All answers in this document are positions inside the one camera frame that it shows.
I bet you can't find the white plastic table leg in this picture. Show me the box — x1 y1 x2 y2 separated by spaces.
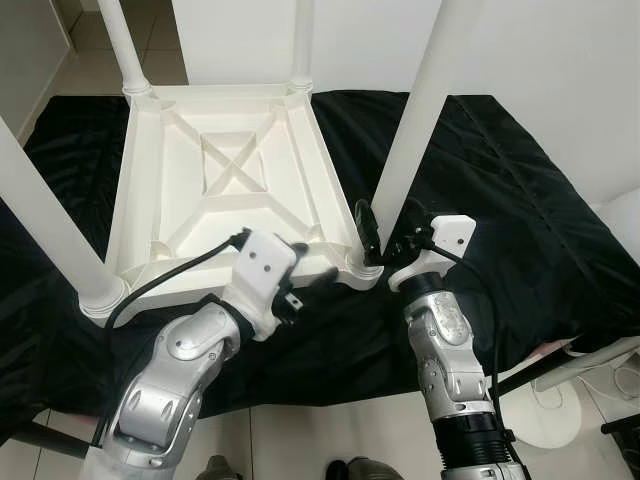
289 0 317 93
97 0 157 97
370 0 487 251
0 115 129 313

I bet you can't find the black fabric table cover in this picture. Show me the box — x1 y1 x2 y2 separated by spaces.
0 90 640 441

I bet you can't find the dark metal table leg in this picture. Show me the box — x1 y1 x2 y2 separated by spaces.
495 368 549 398
18 422 93 459

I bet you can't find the grey robot left leg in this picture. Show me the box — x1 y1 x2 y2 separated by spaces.
203 455 243 480

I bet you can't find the grey robot leg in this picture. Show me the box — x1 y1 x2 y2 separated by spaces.
325 457 403 480
203 455 243 480

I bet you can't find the grey robot right leg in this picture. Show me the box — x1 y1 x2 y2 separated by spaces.
325 457 403 480

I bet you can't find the white floor fan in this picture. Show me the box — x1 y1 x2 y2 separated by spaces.
500 190 640 453

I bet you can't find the black magenta appliance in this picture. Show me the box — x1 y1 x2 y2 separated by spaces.
600 415 640 477

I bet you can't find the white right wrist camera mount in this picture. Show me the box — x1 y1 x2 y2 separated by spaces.
388 215 477 292

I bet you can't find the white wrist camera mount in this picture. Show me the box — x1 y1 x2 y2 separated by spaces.
222 230 300 342
388 215 477 292

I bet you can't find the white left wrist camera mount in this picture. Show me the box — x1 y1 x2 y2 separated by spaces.
222 230 300 342

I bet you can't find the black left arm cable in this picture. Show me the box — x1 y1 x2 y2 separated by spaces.
100 228 251 336

